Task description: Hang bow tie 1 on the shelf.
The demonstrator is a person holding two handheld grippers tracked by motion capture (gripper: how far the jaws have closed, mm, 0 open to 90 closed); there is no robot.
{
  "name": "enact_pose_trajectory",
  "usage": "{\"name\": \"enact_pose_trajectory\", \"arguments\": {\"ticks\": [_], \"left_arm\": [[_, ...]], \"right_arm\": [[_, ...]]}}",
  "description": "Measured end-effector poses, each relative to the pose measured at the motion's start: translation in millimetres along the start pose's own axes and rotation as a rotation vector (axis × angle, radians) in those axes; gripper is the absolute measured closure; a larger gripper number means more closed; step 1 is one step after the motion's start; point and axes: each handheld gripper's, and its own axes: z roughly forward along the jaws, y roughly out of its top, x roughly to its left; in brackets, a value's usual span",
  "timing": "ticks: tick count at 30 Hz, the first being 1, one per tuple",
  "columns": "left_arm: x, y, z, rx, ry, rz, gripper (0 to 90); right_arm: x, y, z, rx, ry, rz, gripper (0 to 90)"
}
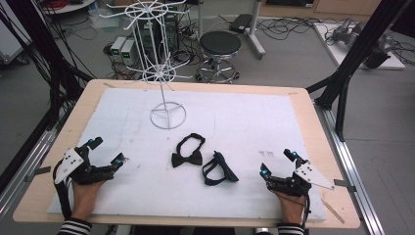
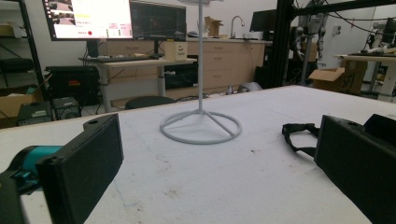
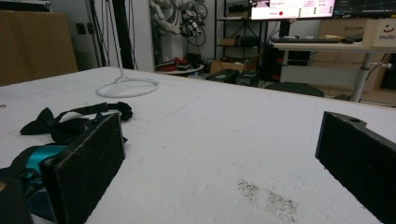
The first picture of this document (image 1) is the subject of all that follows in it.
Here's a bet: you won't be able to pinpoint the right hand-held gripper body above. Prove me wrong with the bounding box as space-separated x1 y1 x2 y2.
266 162 337 198

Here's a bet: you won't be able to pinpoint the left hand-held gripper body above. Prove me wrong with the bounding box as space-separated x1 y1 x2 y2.
53 146 115 186

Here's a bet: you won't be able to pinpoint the black bow tie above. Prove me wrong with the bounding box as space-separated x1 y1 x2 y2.
201 150 240 187
170 132 207 168

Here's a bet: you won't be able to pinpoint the white wire display rack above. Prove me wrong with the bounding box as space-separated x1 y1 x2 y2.
98 0 194 130

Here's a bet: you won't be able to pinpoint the person's right hand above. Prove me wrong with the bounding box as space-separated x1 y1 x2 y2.
273 190 308 225

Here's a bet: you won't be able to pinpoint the person's left hand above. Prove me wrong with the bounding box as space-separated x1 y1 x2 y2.
70 180 106 221

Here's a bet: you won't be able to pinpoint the thin wooden stick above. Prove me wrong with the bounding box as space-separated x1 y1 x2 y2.
320 198 346 225

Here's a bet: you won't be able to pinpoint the white foam mat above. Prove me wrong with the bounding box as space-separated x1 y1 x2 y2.
47 87 328 222

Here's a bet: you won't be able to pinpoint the grey power supply unit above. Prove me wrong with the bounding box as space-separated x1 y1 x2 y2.
119 39 139 67
110 35 127 64

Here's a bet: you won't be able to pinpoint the white platform board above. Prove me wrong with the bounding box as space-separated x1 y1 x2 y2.
312 22 406 71

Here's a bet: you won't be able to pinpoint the black round stool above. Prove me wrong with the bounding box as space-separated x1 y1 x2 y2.
195 30 243 85

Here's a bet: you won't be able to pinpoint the round white table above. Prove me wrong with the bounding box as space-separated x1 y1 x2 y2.
41 0 96 16

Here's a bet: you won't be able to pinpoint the black box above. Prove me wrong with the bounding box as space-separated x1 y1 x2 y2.
228 13 254 34

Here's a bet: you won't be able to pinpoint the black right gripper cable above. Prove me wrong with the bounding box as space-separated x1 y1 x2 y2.
301 195 312 231

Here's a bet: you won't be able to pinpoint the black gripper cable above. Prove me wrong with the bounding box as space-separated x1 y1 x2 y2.
301 195 312 231
52 159 73 220

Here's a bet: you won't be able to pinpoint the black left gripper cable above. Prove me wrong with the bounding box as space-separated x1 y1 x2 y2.
52 159 73 220

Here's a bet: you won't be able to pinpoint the aluminium table rail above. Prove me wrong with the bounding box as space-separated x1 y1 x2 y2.
313 99 387 235
0 125 68 218

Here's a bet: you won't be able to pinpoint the black metal frame stand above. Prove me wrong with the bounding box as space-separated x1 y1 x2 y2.
305 0 413 143
0 0 96 187

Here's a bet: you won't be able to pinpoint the black floor cables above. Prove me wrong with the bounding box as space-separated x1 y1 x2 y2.
255 15 329 43

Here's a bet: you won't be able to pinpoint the white stand post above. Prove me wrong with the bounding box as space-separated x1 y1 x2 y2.
243 0 267 61

